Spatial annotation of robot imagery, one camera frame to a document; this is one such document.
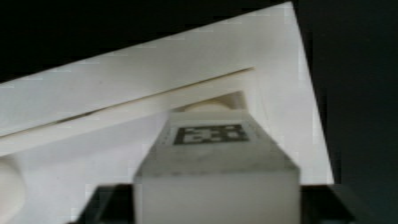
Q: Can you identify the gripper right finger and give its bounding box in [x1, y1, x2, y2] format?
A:
[298, 183, 379, 224]

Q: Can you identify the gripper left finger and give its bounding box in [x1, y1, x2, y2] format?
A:
[72, 184, 134, 224]

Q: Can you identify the white table leg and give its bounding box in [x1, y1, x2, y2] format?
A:
[131, 111, 301, 224]

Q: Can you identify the white square tabletop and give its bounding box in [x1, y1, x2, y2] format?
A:
[0, 4, 333, 224]

